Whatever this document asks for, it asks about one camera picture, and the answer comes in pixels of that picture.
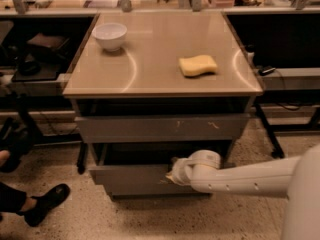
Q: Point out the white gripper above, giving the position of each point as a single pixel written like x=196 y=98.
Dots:
x=184 y=170

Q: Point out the grey drawer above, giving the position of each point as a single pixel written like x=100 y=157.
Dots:
x=139 y=169
x=122 y=129

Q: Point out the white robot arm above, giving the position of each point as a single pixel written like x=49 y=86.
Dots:
x=297 y=179

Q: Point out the grey drawer cabinet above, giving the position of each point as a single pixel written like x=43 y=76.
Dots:
x=143 y=78

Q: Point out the grey top drawer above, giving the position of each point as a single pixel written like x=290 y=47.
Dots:
x=122 y=129

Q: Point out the black table leg left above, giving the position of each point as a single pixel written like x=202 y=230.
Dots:
x=81 y=161

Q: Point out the black table leg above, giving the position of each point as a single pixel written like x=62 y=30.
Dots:
x=81 y=161
x=277 y=150

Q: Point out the black table leg right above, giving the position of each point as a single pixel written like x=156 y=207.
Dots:
x=277 y=150

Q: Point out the yellow sponge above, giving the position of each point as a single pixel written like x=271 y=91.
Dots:
x=197 y=65

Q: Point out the black leather shoe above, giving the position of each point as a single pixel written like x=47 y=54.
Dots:
x=45 y=203

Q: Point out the black power adapter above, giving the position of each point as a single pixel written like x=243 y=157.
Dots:
x=263 y=71

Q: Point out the white ceramic bowl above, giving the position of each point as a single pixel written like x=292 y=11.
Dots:
x=110 y=36

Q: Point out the person's dark trouser leg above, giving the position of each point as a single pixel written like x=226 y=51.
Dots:
x=11 y=200

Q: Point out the dark box on shelf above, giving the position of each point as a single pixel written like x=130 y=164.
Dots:
x=49 y=49

